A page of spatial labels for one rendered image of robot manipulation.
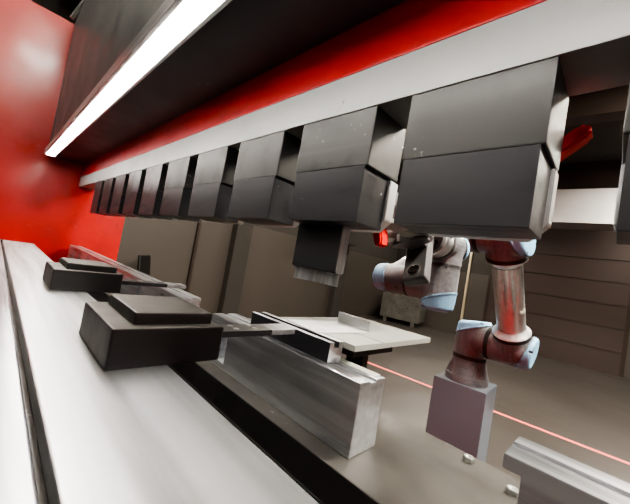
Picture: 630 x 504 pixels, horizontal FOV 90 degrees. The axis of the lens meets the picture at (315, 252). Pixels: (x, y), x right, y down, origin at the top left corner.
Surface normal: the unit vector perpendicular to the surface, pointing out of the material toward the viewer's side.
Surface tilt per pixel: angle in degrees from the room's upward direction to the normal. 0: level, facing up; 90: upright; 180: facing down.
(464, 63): 90
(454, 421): 90
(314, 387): 90
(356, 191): 90
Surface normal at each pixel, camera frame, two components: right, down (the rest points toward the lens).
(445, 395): -0.64, -0.14
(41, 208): 0.71, 0.10
